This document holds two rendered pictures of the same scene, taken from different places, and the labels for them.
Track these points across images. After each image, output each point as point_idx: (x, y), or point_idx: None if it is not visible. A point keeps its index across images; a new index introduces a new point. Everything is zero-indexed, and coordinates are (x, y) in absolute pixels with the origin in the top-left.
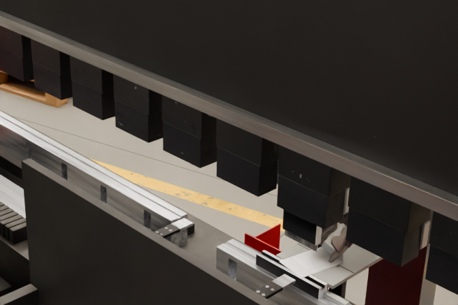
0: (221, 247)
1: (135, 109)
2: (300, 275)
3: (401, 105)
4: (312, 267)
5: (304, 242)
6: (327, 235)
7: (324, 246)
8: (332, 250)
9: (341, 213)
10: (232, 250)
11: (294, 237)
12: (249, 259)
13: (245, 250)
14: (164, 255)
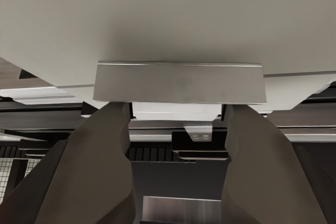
0: (29, 103)
1: None
2: (204, 119)
3: None
4: (201, 108)
5: (206, 210)
6: (121, 136)
7: (124, 81)
8: (184, 87)
9: None
10: (42, 100)
11: (175, 208)
12: (76, 98)
13: (39, 93)
14: None
